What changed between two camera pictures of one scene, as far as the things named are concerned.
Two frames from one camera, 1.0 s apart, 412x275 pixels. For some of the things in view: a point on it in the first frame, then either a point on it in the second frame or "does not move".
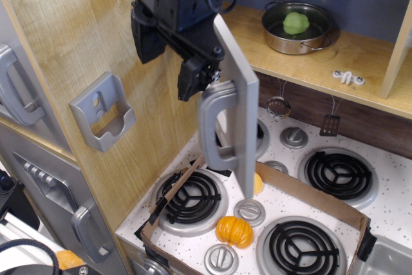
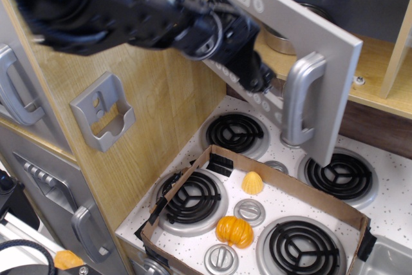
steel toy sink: x=388 y=257 does not move
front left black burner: x=197 y=208 does not move
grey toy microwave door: x=228 y=114 to x=317 y=80
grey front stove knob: x=221 y=259 does not move
